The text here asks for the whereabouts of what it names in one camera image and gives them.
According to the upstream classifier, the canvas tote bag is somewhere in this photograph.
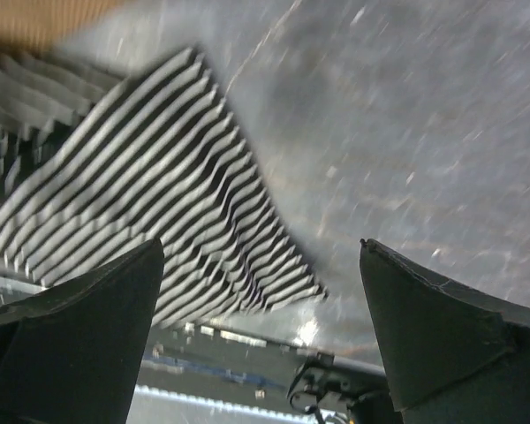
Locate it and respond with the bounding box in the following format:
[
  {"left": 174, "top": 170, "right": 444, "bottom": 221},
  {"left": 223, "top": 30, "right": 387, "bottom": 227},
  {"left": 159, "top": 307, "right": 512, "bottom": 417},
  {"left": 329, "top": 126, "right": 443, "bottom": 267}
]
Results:
[{"left": 0, "top": 0, "right": 125, "bottom": 52}]

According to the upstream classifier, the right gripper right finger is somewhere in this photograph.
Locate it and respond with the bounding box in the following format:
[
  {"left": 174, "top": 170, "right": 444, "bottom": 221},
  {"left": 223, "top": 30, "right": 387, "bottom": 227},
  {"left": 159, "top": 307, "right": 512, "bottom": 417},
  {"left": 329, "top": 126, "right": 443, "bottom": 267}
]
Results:
[{"left": 360, "top": 239, "right": 530, "bottom": 423}]

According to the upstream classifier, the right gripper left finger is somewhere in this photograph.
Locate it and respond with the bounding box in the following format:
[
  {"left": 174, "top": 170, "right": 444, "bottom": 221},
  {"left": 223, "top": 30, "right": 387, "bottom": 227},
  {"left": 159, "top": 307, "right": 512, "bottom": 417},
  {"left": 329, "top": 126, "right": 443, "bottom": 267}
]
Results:
[{"left": 0, "top": 239, "right": 163, "bottom": 423}]

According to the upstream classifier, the striped shirt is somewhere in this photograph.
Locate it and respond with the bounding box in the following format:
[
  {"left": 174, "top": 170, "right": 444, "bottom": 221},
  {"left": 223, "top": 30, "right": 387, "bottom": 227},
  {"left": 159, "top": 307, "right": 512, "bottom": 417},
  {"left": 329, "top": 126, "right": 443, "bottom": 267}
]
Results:
[{"left": 0, "top": 48, "right": 327, "bottom": 327}]

